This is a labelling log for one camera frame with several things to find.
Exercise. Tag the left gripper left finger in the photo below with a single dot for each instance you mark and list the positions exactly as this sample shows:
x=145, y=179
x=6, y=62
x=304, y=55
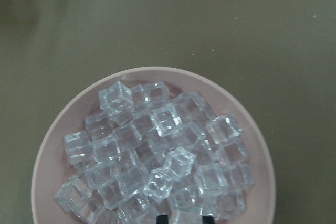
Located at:
x=162, y=219

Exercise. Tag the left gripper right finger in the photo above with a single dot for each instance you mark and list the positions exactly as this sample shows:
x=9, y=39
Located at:
x=208, y=220

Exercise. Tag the pink bowl of ice cubes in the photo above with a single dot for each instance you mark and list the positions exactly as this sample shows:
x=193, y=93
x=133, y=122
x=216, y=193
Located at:
x=52, y=168

